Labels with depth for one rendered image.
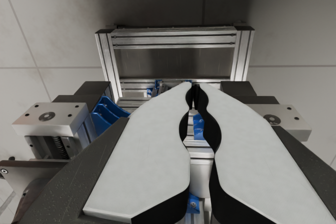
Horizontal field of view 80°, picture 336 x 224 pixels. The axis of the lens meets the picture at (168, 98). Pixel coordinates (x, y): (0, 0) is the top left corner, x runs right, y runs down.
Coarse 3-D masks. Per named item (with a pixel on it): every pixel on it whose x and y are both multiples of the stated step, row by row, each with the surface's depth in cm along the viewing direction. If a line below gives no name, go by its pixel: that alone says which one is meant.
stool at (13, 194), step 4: (12, 156) 206; (0, 176) 214; (12, 192) 200; (8, 196) 197; (12, 196) 198; (8, 200) 194; (4, 204) 190; (0, 208) 187; (4, 208) 189; (0, 212) 185
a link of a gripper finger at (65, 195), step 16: (112, 128) 8; (96, 144) 7; (112, 144) 7; (80, 160) 6; (96, 160) 6; (64, 176) 6; (80, 176) 6; (96, 176) 6; (48, 192) 5; (64, 192) 5; (80, 192) 5; (32, 208) 5; (48, 208) 5; (64, 208) 5; (80, 208) 5
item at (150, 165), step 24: (168, 96) 10; (192, 96) 11; (144, 120) 8; (168, 120) 8; (120, 144) 7; (144, 144) 7; (168, 144) 7; (120, 168) 6; (144, 168) 6; (168, 168) 6; (96, 192) 5; (120, 192) 5; (144, 192) 5; (168, 192) 5; (96, 216) 5; (120, 216) 5; (144, 216) 5; (168, 216) 6
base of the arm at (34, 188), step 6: (36, 180) 46; (42, 180) 46; (48, 180) 46; (30, 186) 45; (36, 186) 45; (42, 186) 45; (24, 192) 46; (30, 192) 44; (36, 192) 44; (24, 198) 44; (30, 198) 43; (18, 204) 45; (24, 204) 43; (18, 210) 43; (24, 210) 42; (18, 216) 41; (12, 222) 41
